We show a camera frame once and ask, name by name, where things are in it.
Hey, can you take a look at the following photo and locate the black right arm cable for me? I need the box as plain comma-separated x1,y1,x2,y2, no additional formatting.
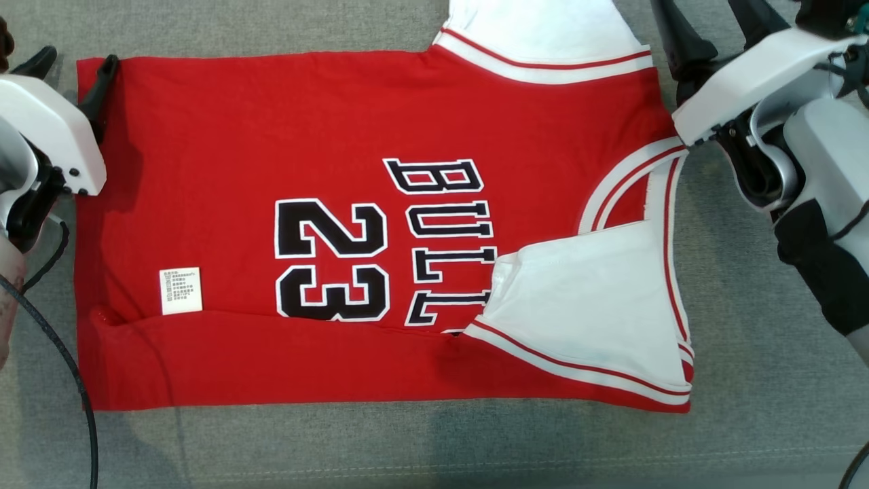
838,441,869,489

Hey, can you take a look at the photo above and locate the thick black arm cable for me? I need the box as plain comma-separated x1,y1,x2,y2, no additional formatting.
0,275,100,489

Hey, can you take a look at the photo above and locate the red white basketball jersey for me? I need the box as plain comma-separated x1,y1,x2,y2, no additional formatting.
73,0,697,415

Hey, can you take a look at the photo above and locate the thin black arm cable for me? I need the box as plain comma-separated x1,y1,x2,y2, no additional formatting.
20,221,71,294

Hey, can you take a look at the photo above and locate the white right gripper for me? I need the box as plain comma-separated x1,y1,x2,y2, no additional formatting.
650,0,869,147

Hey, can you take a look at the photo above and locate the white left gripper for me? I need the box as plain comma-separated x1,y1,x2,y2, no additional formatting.
0,45,121,198

